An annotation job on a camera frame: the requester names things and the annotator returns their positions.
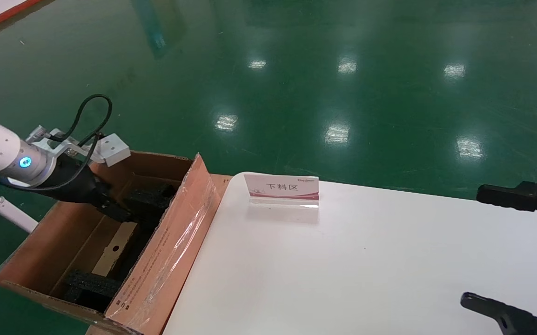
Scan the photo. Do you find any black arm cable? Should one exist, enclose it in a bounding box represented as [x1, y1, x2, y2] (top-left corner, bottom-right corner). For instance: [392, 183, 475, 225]
[0, 94, 114, 193]

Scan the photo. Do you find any white equipment stand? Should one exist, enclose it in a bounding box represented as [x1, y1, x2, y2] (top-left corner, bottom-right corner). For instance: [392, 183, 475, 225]
[0, 179, 39, 234]

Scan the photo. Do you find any small cardboard box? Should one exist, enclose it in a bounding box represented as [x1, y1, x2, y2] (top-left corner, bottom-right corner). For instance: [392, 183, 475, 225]
[92, 221, 155, 284]

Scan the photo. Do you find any silver camera mounting bracket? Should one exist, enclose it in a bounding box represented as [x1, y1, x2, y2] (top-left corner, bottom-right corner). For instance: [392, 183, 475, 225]
[27, 125, 98, 160]

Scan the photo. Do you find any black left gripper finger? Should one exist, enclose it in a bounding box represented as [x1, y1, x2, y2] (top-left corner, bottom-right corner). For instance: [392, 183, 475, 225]
[93, 179, 114, 201]
[100, 200, 134, 223]

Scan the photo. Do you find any white red sign placard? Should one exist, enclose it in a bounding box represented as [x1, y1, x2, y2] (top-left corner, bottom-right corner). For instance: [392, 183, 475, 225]
[244, 173, 320, 208]

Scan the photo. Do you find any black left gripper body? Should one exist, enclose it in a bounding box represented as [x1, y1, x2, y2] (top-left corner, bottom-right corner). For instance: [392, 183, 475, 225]
[44, 155, 111, 206]

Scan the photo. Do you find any large open cardboard box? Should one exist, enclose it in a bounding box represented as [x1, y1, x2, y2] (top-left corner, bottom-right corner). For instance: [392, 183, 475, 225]
[0, 150, 223, 335]

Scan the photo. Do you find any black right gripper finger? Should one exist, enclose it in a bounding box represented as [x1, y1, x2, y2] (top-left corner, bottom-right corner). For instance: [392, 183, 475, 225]
[459, 293, 537, 335]
[476, 181, 537, 233]

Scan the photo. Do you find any black foam block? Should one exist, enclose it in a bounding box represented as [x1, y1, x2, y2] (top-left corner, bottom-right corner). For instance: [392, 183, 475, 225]
[63, 269, 123, 309]

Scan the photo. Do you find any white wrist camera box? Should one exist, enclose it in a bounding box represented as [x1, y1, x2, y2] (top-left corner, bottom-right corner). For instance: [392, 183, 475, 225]
[94, 133, 131, 168]

